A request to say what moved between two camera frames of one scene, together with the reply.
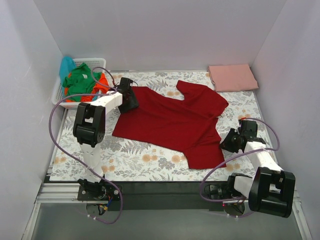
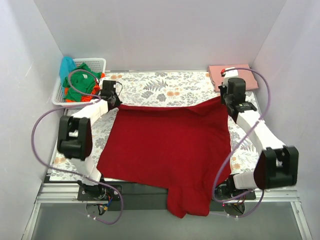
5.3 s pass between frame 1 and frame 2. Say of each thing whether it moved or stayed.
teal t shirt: stayed
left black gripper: moved
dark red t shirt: moved
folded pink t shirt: stayed
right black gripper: moved
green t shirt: stayed
